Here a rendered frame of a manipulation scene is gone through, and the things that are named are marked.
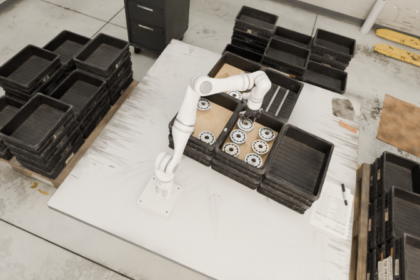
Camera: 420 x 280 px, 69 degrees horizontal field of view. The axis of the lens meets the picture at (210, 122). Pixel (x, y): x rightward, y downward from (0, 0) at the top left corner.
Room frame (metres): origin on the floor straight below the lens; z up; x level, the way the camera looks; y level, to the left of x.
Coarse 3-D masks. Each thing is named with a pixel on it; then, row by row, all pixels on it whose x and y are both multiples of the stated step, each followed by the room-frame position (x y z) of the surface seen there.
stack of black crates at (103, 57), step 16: (96, 48) 2.04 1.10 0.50; (112, 48) 2.09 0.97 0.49; (128, 48) 2.07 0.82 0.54; (80, 64) 1.76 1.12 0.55; (96, 64) 1.85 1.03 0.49; (112, 64) 1.80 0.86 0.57; (128, 64) 2.03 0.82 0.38; (112, 80) 1.78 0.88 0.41; (128, 80) 2.00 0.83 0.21; (112, 96) 1.73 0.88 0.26
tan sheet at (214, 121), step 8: (216, 104) 1.35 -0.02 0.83; (208, 112) 1.27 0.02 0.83; (216, 112) 1.28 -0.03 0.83; (224, 112) 1.29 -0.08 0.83; (232, 112) 1.30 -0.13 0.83; (200, 120) 1.19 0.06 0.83; (208, 120) 1.21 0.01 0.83; (216, 120) 1.22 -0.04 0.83; (224, 120) 1.23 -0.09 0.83; (200, 128) 1.13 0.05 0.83; (208, 128) 1.14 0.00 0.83; (216, 128) 1.15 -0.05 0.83; (216, 136) 1.09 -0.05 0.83
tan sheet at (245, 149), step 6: (234, 126) 1.19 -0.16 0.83; (258, 126) 1.23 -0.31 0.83; (264, 126) 1.24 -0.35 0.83; (252, 132) 1.17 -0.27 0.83; (276, 132) 1.21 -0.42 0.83; (228, 138) 1.10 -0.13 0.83; (252, 138) 1.13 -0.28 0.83; (246, 144) 1.07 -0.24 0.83; (270, 144) 1.11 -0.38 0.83; (240, 150) 1.03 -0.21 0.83; (246, 150) 1.03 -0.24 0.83; (240, 156) 0.98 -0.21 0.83; (264, 156) 1.01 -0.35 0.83
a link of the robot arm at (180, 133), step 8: (176, 128) 0.82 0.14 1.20; (184, 128) 0.83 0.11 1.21; (192, 128) 0.85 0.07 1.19; (176, 136) 0.80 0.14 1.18; (184, 136) 0.81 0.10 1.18; (176, 144) 0.78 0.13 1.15; (184, 144) 0.79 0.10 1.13; (176, 152) 0.75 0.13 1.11; (176, 160) 0.73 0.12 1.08; (168, 168) 0.70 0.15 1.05; (176, 168) 0.72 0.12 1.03
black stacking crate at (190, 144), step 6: (204, 96) 1.38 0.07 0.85; (210, 96) 1.37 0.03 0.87; (216, 96) 1.36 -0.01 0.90; (222, 96) 1.34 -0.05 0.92; (216, 102) 1.35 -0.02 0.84; (222, 102) 1.34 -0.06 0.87; (228, 102) 1.33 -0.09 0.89; (234, 102) 1.32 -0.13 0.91; (228, 108) 1.32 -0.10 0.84; (234, 108) 1.31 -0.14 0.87; (186, 144) 1.00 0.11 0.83; (192, 144) 0.99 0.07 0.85; (198, 144) 0.98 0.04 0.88; (198, 150) 0.98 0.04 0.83; (204, 150) 0.97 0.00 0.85; (210, 150) 0.95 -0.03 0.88; (210, 156) 0.95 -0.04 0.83
